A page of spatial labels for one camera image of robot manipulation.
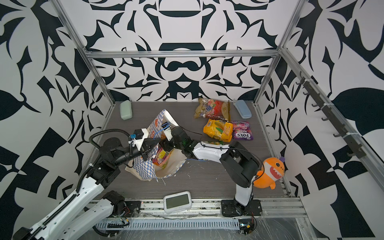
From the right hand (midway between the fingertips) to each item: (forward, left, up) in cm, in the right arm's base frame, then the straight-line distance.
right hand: (162, 137), depth 85 cm
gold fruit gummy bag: (+28, -31, -8) cm, 43 cm away
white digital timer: (-31, -9, -10) cm, 34 cm away
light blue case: (+31, -54, -13) cm, 64 cm away
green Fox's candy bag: (+3, -33, -13) cm, 36 cm away
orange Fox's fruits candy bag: (-9, 0, -6) cm, 11 cm away
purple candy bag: (+11, -49, -11) cm, 51 cm away
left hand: (-9, -2, +15) cm, 18 cm away
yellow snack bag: (+10, -34, -10) cm, 37 cm away
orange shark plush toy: (-17, -58, -7) cm, 61 cm away
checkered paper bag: (-22, +3, +8) cm, 23 cm away
